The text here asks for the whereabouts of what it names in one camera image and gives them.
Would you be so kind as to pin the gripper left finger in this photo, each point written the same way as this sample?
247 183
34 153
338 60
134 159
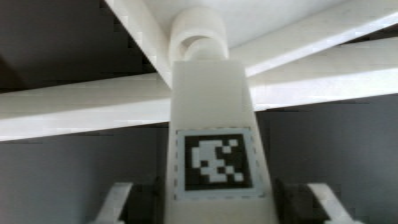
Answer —
128 205

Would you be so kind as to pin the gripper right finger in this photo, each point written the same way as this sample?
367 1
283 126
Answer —
308 204

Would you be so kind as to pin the white desk leg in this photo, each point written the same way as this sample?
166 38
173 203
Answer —
217 185

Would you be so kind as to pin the white desk top tray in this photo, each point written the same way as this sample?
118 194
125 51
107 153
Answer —
272 30

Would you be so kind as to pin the white front border bar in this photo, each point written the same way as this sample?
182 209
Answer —
345 73

